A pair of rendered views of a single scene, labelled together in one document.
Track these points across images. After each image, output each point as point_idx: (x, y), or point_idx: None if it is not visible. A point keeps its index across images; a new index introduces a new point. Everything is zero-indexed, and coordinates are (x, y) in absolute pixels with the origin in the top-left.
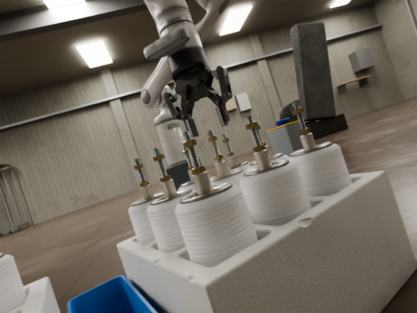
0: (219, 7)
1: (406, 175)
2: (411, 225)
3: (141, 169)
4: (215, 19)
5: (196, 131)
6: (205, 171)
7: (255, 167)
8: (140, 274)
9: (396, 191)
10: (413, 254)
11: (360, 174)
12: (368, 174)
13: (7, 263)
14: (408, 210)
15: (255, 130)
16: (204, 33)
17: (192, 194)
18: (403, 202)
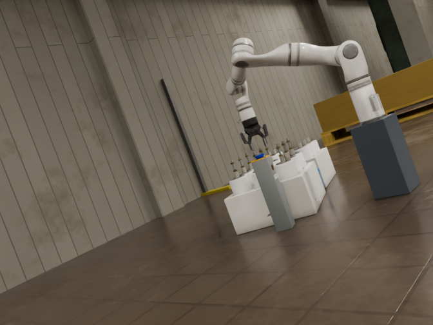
0: (243, 68)
1: (246, 284)
2: (239, 245)
3: (288, 142)
4: (253, 66)
5: (265, 144)
6: (248, 164)
7: (250, 170)
8: None
9: (251, 262)
10: (235, 230)
11: (231, 196)
12: (229, 197)
13: (296, 151)
14: (241, 251)
15: (240, 161)
16: (266, 66)
17: None
18: (245, 255)
